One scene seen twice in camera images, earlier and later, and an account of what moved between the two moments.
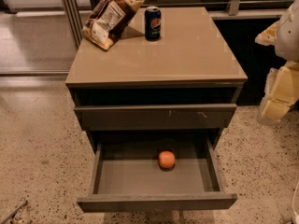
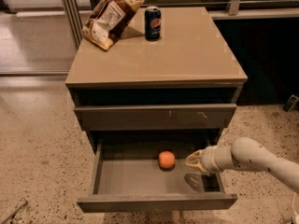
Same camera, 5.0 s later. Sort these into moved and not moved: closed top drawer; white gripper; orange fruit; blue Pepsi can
Moved: white gripper
Not moved: closed top drawer; orange fruit; blue Pepsi can
